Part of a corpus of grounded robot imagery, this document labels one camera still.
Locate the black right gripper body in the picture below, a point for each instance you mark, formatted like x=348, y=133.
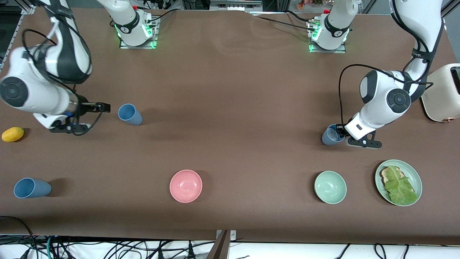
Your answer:
x=83, y=108

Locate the blue plastic cup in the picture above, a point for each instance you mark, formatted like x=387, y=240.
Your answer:
x=34, y=189
x=329, y=138
x=131, y=116

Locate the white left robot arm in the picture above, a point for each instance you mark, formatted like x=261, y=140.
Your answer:
x=377, y=115

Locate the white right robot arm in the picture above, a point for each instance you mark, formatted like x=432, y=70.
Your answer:
x=39, y=97

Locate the green bowl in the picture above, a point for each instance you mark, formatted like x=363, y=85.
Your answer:
x=330, y=187

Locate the toast slice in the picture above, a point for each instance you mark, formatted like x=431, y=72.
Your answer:
x=387, y=174

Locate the yellow mango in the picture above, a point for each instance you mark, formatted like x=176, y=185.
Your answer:
x=13, y=134

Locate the green lettuce leaf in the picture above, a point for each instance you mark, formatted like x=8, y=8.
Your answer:
x=400, y=189

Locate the green plate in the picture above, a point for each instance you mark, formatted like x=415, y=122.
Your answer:
x=413, y=176

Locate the cream toaster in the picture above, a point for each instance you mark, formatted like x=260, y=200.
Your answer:
x=440, y=97

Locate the pink bowl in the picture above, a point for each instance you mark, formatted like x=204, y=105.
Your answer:
x=185, y=186

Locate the dark slanted beam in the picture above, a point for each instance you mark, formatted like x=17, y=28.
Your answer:
x=219, y=248

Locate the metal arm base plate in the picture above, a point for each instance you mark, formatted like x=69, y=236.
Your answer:
x=341, y=51
x=124, y=45

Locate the aluminium frame profile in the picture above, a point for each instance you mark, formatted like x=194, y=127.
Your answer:
x=27, y=8

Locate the metal table bracket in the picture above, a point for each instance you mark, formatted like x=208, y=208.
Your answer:
x=233, y=235

